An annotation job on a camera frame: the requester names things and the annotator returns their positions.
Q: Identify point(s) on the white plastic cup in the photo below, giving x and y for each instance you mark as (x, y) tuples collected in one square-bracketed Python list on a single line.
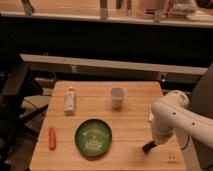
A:
[(117, 97)]

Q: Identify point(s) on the black eraser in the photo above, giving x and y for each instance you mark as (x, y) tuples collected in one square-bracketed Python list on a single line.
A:
[(147, 147)]

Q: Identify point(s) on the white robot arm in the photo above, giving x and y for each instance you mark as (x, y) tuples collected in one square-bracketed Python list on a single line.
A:
[(170, 112)]

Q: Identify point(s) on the orange carrot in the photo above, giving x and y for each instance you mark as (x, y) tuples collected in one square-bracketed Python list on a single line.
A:
[(52, 139)]

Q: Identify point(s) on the green round plate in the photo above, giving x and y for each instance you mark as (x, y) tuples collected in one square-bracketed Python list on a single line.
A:
[(93, 138)]

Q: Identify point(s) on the white tube bottle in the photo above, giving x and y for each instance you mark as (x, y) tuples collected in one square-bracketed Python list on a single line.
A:
[(69, 102)]

